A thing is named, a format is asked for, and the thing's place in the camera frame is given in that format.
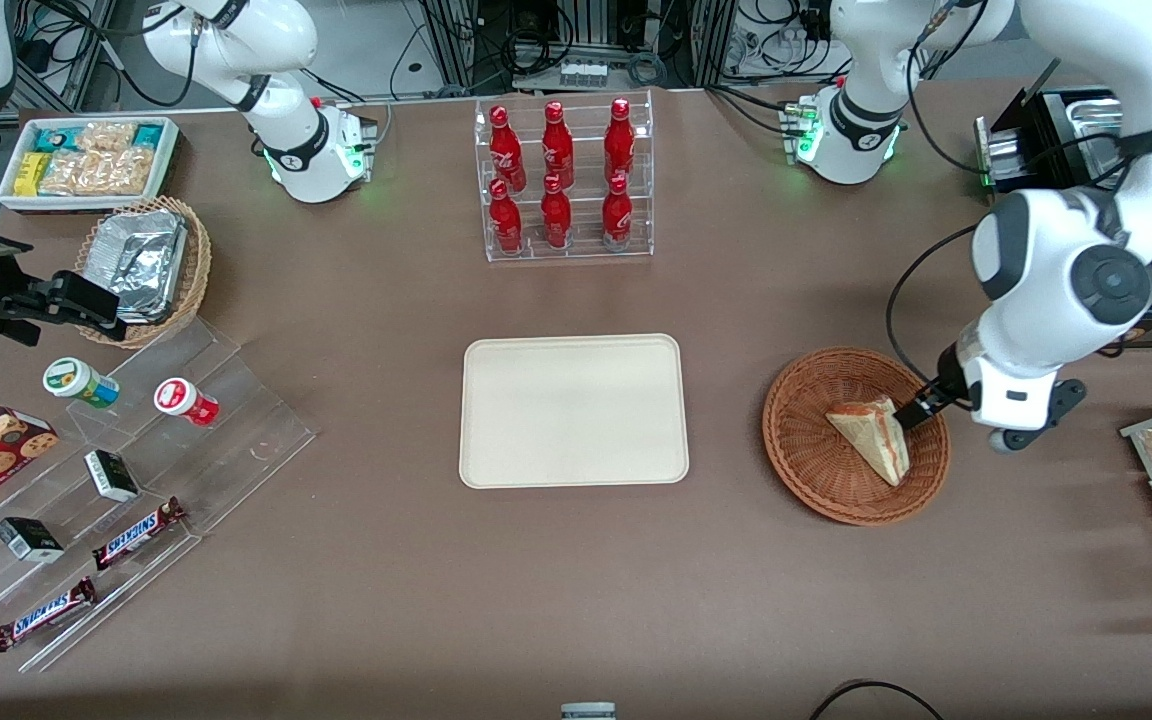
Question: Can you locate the green lid snack cup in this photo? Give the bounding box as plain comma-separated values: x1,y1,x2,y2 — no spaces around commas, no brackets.
43,357,122,410

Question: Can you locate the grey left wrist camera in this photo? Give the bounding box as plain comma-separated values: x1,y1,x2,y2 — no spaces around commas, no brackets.
990,380,1088,456

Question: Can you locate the beige plastic tray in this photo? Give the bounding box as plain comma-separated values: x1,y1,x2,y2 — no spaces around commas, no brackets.
459,333,690,490

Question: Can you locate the black floor cable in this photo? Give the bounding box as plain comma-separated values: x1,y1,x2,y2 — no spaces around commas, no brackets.
809,680,945,720

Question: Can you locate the clear acrylic stepped display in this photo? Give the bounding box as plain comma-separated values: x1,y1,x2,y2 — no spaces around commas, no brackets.
0,315,319,674

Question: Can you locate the light wicker basket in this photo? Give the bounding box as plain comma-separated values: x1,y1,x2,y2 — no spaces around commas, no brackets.
74,196,214,350

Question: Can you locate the triangular sandwich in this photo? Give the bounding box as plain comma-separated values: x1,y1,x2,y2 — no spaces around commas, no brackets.
825,395,913,489

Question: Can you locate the red cola bottle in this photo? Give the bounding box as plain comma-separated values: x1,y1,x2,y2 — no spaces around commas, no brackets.
604,97,638,187
488,178,525,254
541,100,576,189
489,105,528,193
540,174,574,249
601,173,635,247

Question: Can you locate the small black box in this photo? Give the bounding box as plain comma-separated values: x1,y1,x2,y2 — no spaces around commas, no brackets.
0,516,66,565
84,449,142,504

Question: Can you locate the clear acrylic bottle rack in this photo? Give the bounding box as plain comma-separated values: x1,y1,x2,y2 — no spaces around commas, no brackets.
474,89,655,264

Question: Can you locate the black food warmer appliance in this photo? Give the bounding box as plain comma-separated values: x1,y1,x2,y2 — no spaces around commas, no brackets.
974,86,1152,349

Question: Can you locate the small clear cracker bag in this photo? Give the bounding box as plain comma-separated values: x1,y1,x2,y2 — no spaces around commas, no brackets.
76,121,139,153

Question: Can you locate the white plastic snack bin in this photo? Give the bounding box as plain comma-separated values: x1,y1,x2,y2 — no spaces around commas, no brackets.
0,116,182,214

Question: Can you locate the brown round wicker basket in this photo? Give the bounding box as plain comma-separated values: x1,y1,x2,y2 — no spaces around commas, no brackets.
762,346,952,527

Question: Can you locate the red lid snack cup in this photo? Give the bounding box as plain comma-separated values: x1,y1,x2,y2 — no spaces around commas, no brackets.
154,377,221,429

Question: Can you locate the Snickers chocolate bar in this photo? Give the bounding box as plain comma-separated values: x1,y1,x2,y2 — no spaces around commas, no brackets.
91,497,188,573
0,577,99,654

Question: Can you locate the steel warmer pan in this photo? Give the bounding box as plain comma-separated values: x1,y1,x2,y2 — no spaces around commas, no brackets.
1066,95,1129,189

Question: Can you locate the large clear cracker bag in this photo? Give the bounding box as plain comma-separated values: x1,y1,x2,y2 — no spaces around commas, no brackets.
39,146,155,197

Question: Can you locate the aluminium foil container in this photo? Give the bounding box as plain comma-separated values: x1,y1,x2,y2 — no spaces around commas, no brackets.
83,208,189,324

